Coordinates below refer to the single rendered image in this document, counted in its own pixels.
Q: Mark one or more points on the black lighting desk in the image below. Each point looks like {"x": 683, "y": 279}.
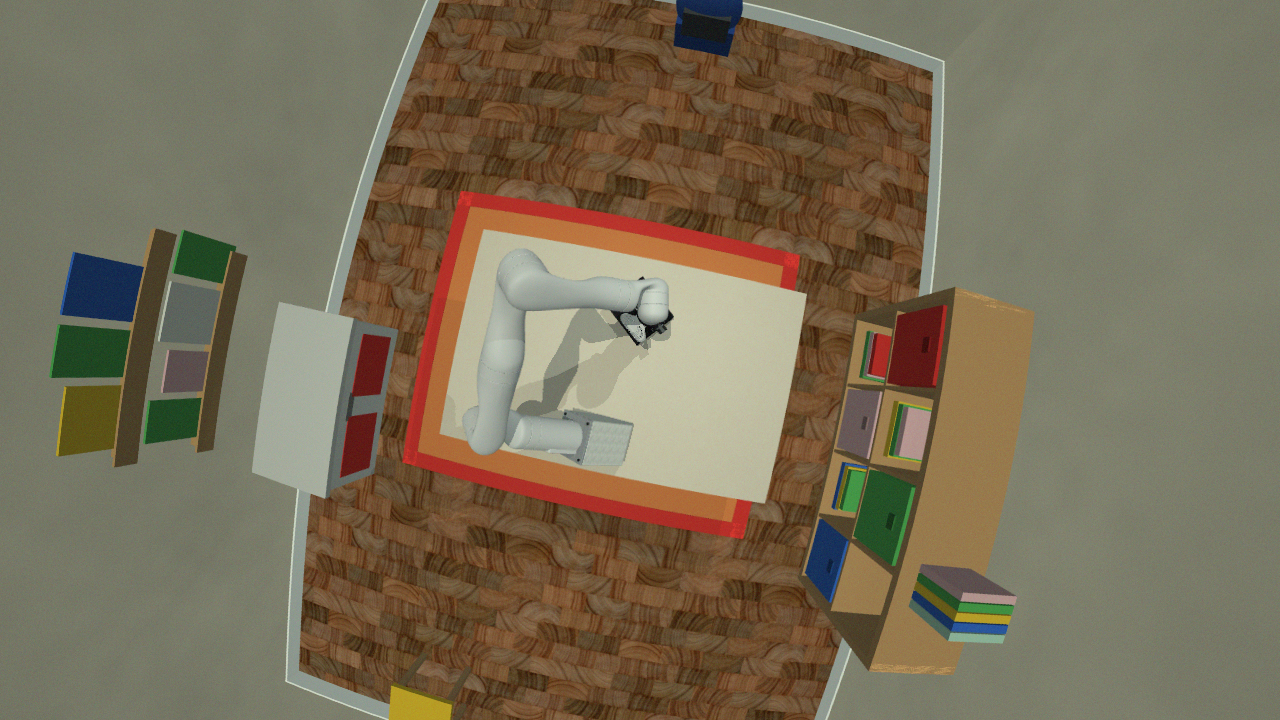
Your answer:
{"x": 649, "y": 330}

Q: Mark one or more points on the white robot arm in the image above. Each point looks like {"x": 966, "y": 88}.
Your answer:
{"x": 525, "y": 282}

